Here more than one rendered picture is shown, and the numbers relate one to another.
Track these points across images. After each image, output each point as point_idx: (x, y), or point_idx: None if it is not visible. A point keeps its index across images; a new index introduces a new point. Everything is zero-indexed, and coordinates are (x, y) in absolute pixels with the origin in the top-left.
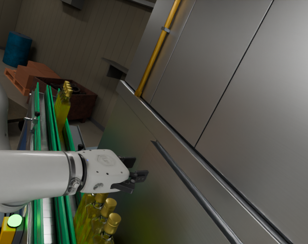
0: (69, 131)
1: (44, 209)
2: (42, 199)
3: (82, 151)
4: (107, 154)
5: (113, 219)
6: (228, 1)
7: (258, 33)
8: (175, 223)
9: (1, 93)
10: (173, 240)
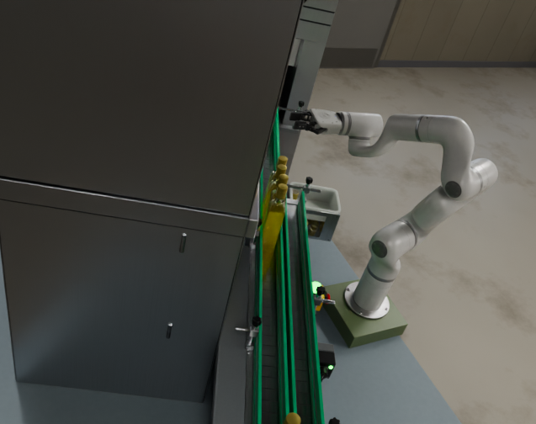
0: (261, 394)
1: (294, 278)
2: (295, 290)
3: (336, 122)
4: (321, 118)
5: (285, 156)
6: None
7: None
8: None
9: (391, 115)
10: None
